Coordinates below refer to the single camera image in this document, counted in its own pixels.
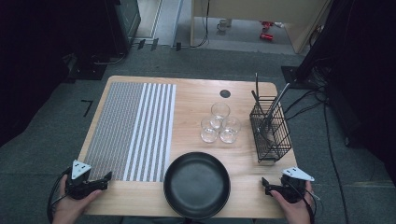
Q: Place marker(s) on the white cup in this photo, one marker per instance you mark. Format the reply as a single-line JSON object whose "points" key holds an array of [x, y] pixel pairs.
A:
{"points": [[223, 25]]}

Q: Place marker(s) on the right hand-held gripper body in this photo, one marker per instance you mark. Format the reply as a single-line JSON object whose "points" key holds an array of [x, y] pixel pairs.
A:
{"points": [[292, 189]]}

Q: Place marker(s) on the person's right hand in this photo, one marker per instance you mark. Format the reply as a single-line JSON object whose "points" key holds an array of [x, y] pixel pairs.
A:
{"points": [[297, 213]]}

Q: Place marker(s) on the black table grommet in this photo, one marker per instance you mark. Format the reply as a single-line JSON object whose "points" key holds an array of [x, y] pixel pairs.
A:
{"points": [[225, 93]]}

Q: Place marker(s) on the black plate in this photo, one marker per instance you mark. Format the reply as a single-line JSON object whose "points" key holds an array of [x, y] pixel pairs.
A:
{"points": [[196, 185]]}

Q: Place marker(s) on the clear drinking glass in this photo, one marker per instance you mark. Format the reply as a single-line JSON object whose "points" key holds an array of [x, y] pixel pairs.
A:
{"points": [[230, 133], [220, 111], [208, 133]]}

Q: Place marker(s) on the red can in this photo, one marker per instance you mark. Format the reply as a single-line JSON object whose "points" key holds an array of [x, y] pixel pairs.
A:
{"points": [[266, 36]]}

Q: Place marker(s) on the person's left hand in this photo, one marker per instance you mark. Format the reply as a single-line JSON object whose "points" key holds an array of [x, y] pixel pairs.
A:
{"points": [[70, 210]]}

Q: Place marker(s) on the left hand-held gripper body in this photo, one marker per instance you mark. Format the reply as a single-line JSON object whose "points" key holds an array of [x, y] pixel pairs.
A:
{"points": [[77, 186]]}

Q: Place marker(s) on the grey striped placemat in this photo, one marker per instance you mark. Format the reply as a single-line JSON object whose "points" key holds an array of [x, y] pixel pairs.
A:
{"points": [[124, 130]]}

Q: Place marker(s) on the black floor tape strip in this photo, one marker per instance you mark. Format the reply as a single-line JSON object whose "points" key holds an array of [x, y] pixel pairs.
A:
{"points": [[154, 44], [178, 46]]}

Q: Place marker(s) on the light wooden cabinet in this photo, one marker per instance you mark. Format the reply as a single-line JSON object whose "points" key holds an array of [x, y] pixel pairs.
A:
{"points": [[249, 11]]}

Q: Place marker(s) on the dark cabinet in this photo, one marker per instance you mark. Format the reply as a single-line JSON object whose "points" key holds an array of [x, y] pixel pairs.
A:
{"points": [[124, 21]]}

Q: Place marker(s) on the red object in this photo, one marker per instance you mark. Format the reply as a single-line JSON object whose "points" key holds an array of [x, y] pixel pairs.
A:
{"points": [[266, 25]]}

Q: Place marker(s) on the black stand base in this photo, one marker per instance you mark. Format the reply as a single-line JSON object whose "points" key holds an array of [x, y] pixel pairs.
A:
{"points": [[291, 76], [87, 70]]}

